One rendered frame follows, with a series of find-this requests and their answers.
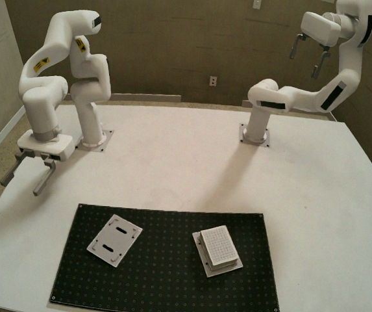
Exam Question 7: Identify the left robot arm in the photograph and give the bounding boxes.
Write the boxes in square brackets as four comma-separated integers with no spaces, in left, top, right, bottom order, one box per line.
[243,0,372,143]

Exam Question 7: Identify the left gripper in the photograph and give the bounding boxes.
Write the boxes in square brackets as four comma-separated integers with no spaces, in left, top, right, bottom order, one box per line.
[289,12,341,79]

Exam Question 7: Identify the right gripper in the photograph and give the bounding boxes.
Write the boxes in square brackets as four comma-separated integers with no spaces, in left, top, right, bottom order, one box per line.
[0,129,75,196]

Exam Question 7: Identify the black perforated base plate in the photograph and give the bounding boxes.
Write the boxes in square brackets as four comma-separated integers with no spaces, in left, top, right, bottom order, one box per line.
[49,203,280,312]

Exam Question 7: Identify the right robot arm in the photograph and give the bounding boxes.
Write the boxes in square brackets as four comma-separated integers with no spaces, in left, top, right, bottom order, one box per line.
[18,10,111,148]

